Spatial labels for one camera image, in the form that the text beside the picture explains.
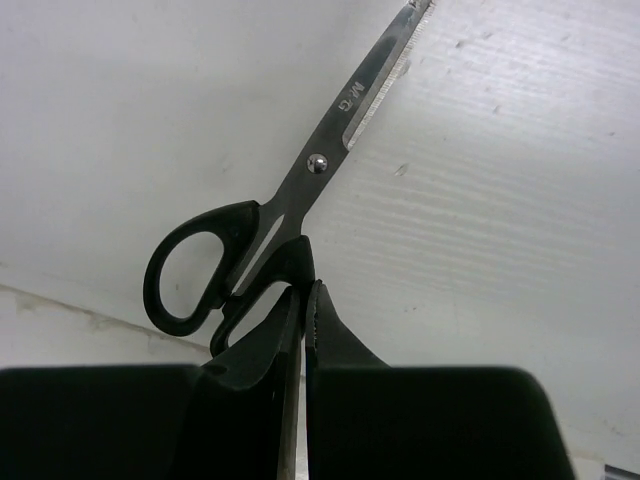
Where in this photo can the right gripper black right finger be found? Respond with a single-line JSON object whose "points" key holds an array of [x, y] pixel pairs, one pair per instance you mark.
{"points": [[369, 420]]}

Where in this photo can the black handled scissors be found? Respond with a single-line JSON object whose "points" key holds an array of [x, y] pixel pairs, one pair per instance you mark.
{"points": [[263, 244]]}

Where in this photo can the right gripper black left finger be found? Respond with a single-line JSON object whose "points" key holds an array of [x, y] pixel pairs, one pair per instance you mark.
{"points": [[234, 417]]}

